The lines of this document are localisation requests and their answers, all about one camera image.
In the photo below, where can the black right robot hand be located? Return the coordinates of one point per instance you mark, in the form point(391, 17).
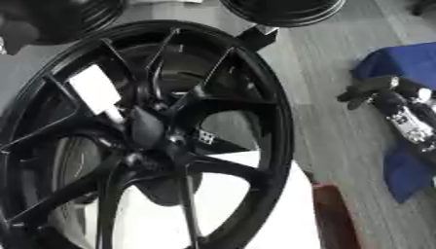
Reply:
point(372, 88)

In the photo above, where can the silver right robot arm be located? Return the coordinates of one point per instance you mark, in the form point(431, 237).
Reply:
point(413, 120)

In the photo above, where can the black spoked wheel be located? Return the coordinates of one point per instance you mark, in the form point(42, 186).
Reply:
point(272, 129)

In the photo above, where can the black round wheel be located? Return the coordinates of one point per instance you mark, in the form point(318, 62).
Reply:
point(62, 17)
point(284, 11)

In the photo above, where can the black wheel stand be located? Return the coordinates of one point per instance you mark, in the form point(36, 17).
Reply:
point(258, 35)

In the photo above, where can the blue cloth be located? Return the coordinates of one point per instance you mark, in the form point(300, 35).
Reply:
point(406, 64)

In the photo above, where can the dark red chair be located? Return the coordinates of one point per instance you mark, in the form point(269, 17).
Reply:
point(335, 217)

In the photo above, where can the white board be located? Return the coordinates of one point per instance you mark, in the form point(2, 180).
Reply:
point(250, 207)

